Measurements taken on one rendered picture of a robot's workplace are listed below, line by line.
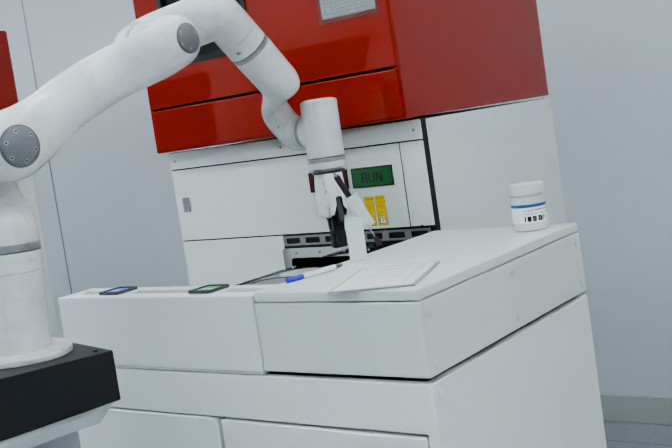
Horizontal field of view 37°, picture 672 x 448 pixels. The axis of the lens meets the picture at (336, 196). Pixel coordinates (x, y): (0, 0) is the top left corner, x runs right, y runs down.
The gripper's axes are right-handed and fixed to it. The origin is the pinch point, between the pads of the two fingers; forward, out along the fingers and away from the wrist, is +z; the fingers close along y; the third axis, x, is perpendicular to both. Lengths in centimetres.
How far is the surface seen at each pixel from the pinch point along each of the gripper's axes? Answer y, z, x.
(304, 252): -24.7, 5.0, -1.9
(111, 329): 10, 9, -53
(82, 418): 45, 16, -61
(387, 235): -5.0, 2.0, 13.4
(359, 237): 29.4, -3.0, -4.4
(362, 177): -8.8, -12.1, 10.7
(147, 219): -293, 9, -11
